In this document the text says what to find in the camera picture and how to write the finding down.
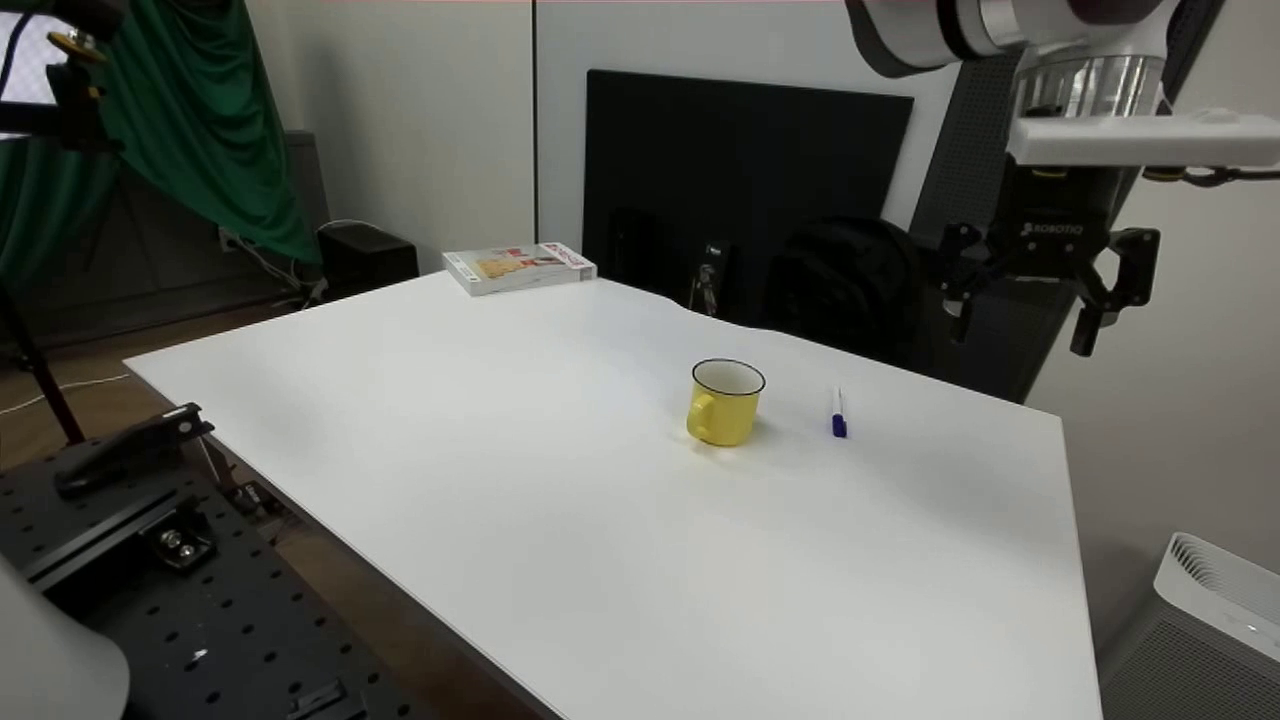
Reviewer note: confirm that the yellow enamel cup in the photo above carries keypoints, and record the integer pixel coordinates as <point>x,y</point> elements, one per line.
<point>722,414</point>

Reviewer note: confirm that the white air purifier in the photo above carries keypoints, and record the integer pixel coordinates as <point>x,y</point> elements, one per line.
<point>1201,641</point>

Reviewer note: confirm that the large black monitor screen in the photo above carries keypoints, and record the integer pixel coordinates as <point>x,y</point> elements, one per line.
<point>695,172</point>

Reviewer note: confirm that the black perforated breadboard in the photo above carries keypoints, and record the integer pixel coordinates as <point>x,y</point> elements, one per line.
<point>201,624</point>

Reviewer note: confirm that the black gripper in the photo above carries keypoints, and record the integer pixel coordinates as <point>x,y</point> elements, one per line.
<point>1053,225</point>

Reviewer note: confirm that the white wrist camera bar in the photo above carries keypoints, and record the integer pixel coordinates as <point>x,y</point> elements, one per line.
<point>1146,136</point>

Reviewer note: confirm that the blue marker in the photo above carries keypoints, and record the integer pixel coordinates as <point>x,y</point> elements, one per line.
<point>839,418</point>

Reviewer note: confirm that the green curtain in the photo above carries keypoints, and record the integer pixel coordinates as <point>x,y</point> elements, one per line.
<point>201,121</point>

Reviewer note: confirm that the small black mount block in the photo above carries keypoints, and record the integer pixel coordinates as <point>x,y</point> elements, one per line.
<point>187,545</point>

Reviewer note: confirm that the black tripod stand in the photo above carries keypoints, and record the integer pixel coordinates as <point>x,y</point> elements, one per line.
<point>43,362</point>

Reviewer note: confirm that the small black speaker box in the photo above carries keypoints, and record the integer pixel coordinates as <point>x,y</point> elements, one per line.
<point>364,256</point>

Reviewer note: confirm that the tall dark panel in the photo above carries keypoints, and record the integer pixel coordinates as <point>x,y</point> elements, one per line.
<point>985,335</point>

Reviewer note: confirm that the black clamp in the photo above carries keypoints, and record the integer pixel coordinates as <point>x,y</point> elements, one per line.
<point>125,449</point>

